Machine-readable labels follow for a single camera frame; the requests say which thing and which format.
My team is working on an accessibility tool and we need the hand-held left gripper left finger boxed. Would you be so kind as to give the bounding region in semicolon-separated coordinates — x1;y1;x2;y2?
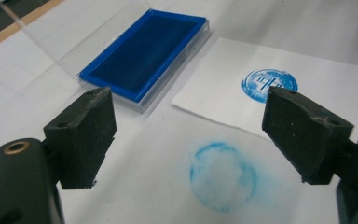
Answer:
43;86;117;190

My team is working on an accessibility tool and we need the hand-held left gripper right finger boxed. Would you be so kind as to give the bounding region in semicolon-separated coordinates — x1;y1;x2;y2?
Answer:
261;86;355;186

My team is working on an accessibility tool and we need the blue ink pad clear case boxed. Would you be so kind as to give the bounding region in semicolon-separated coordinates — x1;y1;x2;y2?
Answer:
0;0;211;115

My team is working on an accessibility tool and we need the large white table cover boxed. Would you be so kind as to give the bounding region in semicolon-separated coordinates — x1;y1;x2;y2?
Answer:
0;0;358;224

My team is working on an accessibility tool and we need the white paper sheet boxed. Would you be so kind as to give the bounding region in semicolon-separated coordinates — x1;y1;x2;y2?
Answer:
170;36;358;145

